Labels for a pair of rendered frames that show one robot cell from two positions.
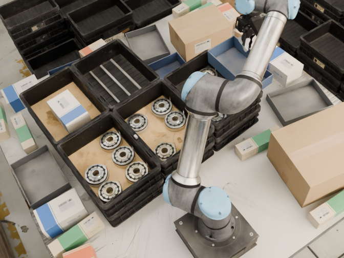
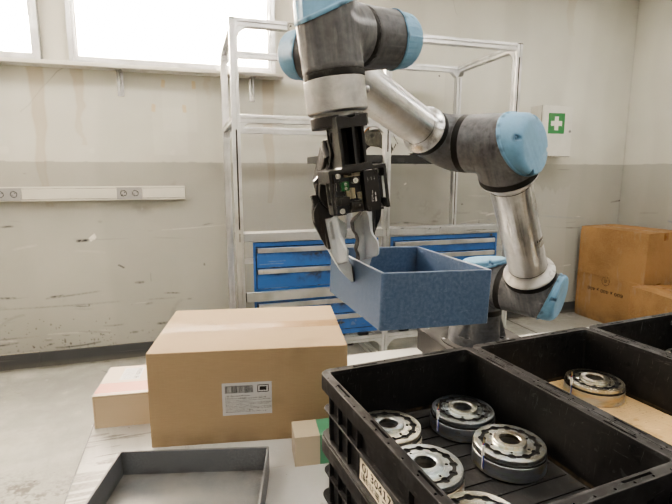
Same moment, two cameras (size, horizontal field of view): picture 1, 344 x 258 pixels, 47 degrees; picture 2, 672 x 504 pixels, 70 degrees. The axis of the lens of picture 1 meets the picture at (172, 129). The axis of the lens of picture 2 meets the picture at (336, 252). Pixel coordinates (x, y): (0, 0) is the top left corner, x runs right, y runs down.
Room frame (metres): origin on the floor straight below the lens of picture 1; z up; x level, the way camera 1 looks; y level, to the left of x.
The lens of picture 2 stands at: (1.89, -0.31, 1.25)
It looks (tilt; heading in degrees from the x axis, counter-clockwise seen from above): 9 degrees down; 189
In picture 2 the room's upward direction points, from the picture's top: straight up
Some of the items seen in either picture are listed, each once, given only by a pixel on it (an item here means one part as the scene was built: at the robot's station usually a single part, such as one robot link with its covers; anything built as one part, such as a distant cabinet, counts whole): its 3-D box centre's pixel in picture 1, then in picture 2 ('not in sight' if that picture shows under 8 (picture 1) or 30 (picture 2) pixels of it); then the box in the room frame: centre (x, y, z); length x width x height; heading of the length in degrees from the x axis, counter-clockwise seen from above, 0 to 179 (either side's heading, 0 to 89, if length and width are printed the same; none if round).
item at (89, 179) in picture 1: (95, 173); not in sight; (0.91, 0.36, 0.86); 0.10 x 0.10 x 0.01
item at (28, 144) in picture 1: (24, 133); not in sight; (1.29, 0.77, 0.73); 0.24 x 0.06 x 0.06; 23
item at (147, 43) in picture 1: (147, 45); not in sight; (1.82, 0.07, 0.73); 0.27 x 0.20 x 0.05; 13
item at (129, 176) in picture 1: (136, 171); not in sight; (0.89, 0.18, 0.86); 0.10 x 0.10 x 0.01
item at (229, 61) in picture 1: (234, 61); (401, 281); (1.23, -0.32, 1.10); 0.20 x 0.15 x 0.07; 27
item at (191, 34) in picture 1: (200, 34); not in sight; (1.79, -0.25, 0.78); 0.30 x 0.22 x 0.16; 108
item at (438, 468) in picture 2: not in sight; (425, 463); (1.29, -0.28, 0.86); 0.05 x 0.05 x 0.01
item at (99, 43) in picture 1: (96, 54); not in sight; (1.80, 0.38, 0.74); 0.16 x 0.12 x 0.07; 120
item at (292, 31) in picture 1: (289, 36); not in sight; (2.19, -0.98, 0.26); 0.40 x 0.30 x 0.23; 26
